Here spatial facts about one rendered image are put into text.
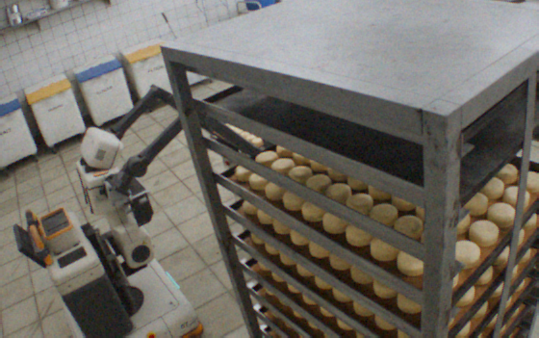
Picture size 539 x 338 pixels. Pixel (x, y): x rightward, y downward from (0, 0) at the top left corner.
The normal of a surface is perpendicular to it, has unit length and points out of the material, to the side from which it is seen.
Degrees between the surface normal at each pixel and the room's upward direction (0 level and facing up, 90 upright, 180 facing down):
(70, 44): 90
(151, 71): 92
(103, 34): 90
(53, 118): 92
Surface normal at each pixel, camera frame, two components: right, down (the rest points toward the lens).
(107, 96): 0.48, 0.39
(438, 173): -0.76, 0.44
